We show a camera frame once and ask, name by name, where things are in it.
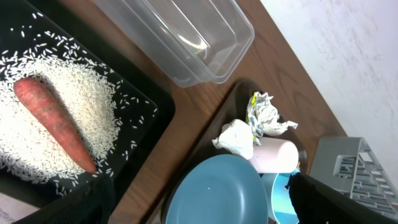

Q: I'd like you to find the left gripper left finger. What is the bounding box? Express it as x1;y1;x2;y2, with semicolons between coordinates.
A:
16;177;116;224

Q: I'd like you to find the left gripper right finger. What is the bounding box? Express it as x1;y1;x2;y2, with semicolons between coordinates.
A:
285;172;397;224

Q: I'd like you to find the light blue bowl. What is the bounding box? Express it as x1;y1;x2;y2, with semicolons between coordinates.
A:
261;169;299;224

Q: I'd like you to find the pale pink cup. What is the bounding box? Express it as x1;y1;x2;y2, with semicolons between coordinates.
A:
249;137;299;174

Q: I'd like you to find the dark blue plate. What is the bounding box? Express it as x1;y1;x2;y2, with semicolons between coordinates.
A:
162;154;269;224

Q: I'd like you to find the white rice pile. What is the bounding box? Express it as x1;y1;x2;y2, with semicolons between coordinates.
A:
0;12;159;197

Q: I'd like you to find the orange carrot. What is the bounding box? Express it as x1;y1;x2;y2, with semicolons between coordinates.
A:
13;78;96;174

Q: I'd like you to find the grey dishwasher rack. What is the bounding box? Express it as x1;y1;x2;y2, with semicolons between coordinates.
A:
310;136;397;221

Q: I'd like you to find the black waste tray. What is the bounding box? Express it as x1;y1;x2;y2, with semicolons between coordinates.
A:
1;1;175;207

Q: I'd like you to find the crumpled white tissue top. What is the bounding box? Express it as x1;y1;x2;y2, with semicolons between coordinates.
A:
254;103;298;136

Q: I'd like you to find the crumpled white tissue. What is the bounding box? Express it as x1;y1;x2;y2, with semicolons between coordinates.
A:
254;103;298;136
212;119;254;160

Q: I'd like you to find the crumpled foil wrapper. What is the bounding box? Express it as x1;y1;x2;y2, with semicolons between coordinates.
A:
246;91;274;146

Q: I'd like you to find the crumpled white tissue lower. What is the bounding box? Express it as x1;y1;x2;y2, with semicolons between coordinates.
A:
212;119;254;160

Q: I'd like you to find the dark brown serving tray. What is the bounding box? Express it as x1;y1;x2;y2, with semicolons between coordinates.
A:
146;79;308;224

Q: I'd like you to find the clear plastic bin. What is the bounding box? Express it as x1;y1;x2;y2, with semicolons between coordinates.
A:
95;0;254;88

